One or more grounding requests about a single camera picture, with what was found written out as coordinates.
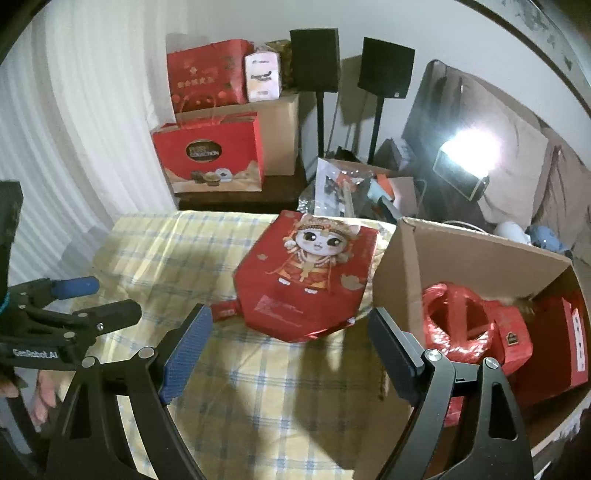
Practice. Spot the small red labelled box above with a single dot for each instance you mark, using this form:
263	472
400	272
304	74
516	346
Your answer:
510	339

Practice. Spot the white rounded object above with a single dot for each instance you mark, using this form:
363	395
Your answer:
512	231

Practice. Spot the white curtain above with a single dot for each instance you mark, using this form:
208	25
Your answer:
83	129

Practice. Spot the white pink tissue pack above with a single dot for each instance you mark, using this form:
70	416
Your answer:
262	76

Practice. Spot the black speaker on stand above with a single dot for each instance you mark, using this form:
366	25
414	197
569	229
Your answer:
315	60
385	67

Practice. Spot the red gold-print paper bag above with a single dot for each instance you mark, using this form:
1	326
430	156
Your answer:
207	74

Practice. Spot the small red tag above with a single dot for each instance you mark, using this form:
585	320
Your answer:
226	311

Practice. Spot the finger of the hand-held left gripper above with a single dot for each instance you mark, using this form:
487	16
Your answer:
74	287
115	314

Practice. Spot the bright lamp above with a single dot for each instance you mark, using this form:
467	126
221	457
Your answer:
466	157

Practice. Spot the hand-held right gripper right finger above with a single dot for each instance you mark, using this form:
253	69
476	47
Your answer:
397	360

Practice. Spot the blue rounded object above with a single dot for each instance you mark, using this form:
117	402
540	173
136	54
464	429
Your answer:
547	237

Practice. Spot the person's left hand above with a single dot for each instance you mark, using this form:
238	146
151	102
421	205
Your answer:
46	397

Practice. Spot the red cartoon girl bag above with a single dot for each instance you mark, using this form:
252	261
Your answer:
300	277

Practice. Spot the dark red cardboard box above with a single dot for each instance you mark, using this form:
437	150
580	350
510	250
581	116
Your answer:
549	355

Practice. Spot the gold patterned box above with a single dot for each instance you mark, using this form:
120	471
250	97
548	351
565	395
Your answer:
281	60

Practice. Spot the large brown cardboard box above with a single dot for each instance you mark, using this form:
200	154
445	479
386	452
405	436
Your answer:
461	249

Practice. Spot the red chocolate gift bag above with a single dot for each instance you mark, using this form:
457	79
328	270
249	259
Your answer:
207	152

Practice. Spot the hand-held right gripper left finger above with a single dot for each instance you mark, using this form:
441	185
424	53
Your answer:
184	355

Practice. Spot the brown cloth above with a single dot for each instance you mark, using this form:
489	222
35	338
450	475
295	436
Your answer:
531	152

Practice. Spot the yellow plaid blanket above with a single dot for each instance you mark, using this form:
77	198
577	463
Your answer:
277	392

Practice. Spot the plain brown cardboard box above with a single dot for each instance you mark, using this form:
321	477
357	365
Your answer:
281	134

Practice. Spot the clear bag of tools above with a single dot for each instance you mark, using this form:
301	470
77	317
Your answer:
355	184

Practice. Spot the black flat panel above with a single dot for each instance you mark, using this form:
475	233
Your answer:
429	106

